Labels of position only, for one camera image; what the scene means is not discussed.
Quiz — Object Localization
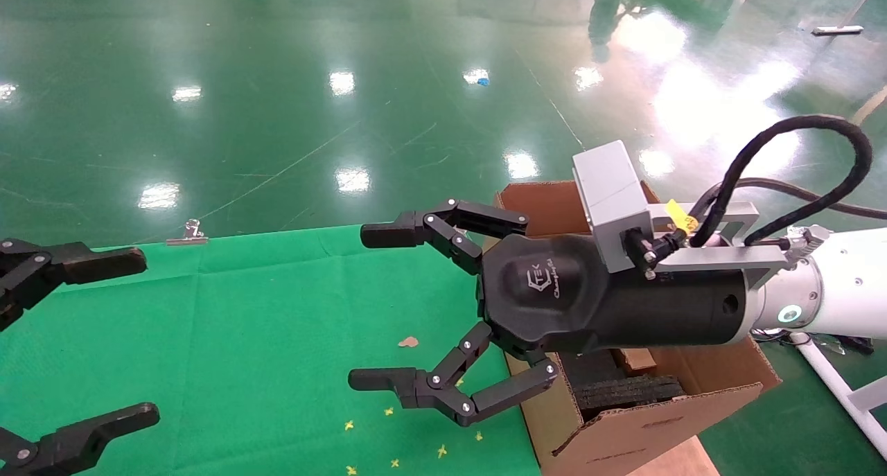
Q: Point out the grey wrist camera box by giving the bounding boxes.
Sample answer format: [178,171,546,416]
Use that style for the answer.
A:
[572,140,656,272]

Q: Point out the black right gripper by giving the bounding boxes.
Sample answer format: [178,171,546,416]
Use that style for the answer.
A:
[348,199,755,428]

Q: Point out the large green table cloth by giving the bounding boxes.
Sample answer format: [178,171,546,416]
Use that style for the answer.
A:
[0,223,543,476]

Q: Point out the white pipe frame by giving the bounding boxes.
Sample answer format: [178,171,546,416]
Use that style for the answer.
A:
[790,332,887,459]

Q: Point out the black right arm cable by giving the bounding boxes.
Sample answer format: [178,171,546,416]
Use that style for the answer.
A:
[624,114,887,249]

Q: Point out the large open cardboard carton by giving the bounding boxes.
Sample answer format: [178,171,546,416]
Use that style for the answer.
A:
[495,180,782,476]

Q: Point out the small brown cardboard box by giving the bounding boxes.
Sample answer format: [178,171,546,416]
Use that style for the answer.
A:
[613,348,658,374]

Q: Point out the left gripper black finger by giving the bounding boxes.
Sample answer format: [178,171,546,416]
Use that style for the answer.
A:
[0,402,161,476]
[0,238,148,331]

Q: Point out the silver metal binder clip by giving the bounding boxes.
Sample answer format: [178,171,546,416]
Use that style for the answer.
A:
[166,218,209,246]

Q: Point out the black layered foam block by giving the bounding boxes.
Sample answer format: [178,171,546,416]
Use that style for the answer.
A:
[572,372,687,421]

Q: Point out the brown cardboard platform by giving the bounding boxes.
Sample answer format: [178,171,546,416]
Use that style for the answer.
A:
[624,434,721,476]

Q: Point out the silver camera mounting bracket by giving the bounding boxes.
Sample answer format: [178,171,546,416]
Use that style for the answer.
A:
[648,200,791,290]

